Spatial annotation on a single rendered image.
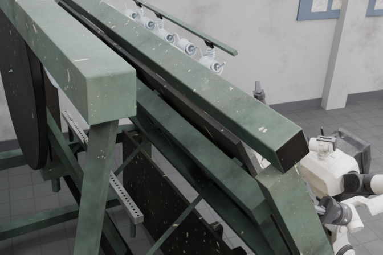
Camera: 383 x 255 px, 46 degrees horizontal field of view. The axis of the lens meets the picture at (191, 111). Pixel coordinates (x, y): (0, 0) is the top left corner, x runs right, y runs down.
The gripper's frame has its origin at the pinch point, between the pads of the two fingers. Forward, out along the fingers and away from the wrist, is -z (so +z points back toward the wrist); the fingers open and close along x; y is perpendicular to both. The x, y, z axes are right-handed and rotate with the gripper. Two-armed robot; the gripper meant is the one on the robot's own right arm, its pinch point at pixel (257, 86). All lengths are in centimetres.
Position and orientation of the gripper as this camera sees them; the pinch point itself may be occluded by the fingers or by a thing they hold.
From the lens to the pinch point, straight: 232.8
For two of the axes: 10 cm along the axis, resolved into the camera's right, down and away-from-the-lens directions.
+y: -9.9, 1.3, 1.0
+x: -0.6, 2.8, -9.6
